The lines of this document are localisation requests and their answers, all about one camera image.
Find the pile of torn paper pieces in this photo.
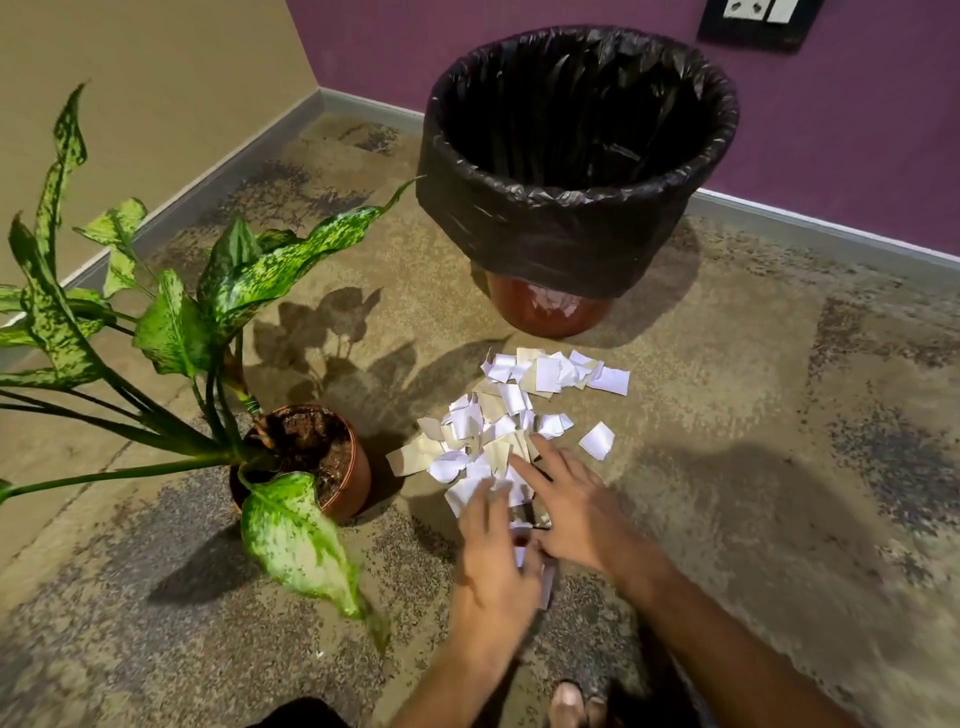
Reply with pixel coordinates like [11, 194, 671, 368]
[385, 346, 632, 520]

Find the green speckled leafy plant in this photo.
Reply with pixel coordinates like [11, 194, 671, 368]
[0, 82, 421, 652]

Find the person's right hand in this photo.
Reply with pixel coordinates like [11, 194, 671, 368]
[509, 433, 664, 599]

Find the black plastic bin liner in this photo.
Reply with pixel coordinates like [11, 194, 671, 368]
[415, 24, 741, 300]

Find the black wall switch plate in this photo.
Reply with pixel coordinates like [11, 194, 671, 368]
[696, 0, 826, 54]

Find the person's left hand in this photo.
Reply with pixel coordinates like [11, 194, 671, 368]
[448, 482, 546, 648]

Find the person's black trouser leg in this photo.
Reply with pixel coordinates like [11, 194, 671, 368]
[251, 696, 355, 728]

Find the person's right forearm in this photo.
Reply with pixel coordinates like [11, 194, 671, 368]
[621, 553, 865, 728]

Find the person's foot in sandal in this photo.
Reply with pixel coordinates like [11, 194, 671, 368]
[548, 678, 610, 728]

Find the brown plant pot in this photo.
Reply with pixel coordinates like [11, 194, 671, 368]
[228, 405, 373, 525]

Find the person's left forearm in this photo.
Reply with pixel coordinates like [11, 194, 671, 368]
[388, 636, 526, 728]

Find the brown plastic waste bin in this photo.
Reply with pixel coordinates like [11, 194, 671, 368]
[483, 270, 615, 339]

